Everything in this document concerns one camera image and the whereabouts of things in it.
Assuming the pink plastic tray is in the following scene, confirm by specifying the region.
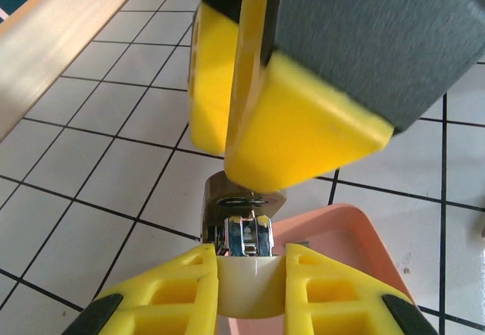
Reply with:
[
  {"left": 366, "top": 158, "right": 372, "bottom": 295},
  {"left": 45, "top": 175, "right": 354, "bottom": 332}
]
[{"left": 226, "top": 202, "right": 420, "bottom": 335}]

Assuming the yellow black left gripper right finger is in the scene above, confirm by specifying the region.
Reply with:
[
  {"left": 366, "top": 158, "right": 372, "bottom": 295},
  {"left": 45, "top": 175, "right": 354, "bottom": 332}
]
[{"left": 285, "top": 243, "right": 440, "bottom": 335}]

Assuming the wooden table surround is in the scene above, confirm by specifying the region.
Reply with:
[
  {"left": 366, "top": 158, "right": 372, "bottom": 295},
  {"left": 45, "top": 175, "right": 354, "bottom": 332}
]
[{"left": 0, "top": 0, "right": 155, "bottom": 142}]

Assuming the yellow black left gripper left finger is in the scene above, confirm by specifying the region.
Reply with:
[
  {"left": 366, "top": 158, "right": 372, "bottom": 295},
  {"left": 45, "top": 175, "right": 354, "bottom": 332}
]
[{"left": 60, "top": 243, "right": 221, "bottom": 335}]

